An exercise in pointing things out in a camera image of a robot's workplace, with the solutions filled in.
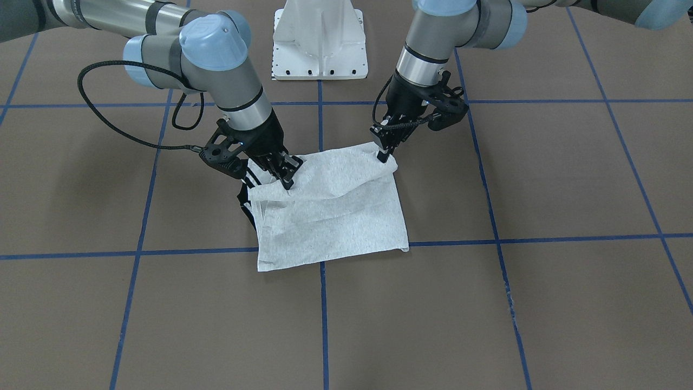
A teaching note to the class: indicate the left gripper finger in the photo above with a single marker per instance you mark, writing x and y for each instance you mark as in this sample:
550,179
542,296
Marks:
383,155

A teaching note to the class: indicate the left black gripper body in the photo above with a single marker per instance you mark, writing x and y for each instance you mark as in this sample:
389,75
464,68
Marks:
407,98

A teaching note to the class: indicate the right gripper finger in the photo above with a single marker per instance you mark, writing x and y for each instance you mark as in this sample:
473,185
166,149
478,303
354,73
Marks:
293,164
286,179

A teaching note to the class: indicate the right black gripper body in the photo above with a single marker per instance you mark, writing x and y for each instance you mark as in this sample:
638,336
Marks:
266,142

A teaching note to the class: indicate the grey cartoon print t-shirt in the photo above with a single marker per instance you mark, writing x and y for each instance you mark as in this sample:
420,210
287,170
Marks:
343,202

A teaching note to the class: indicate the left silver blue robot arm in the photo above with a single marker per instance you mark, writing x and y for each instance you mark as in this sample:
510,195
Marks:
439,27

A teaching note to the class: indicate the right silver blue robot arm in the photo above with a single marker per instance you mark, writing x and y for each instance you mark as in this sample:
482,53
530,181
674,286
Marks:
175,47

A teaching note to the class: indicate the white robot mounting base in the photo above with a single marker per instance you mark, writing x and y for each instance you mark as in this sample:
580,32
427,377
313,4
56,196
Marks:
319,41

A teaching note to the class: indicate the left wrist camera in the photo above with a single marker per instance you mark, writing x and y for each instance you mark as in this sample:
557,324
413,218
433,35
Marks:
449,103

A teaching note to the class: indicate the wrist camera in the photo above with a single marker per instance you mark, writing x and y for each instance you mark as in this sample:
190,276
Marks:
449,103
222,150

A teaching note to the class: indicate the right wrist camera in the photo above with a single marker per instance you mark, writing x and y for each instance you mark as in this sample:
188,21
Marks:
222,150

